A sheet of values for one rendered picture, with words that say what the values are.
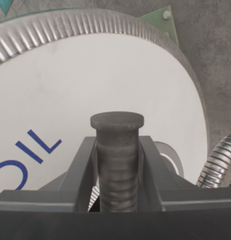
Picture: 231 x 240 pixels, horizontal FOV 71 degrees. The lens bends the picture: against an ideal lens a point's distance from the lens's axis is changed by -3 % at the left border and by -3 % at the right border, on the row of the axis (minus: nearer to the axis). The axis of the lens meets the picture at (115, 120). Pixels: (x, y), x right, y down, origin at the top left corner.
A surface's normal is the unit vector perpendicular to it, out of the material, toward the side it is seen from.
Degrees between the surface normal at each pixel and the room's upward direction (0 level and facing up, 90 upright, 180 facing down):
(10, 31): 88
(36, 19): 91
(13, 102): 90
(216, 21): 0
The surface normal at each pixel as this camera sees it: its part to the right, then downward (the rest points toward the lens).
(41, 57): 0.69, 0.11
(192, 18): -0.63, 0.59
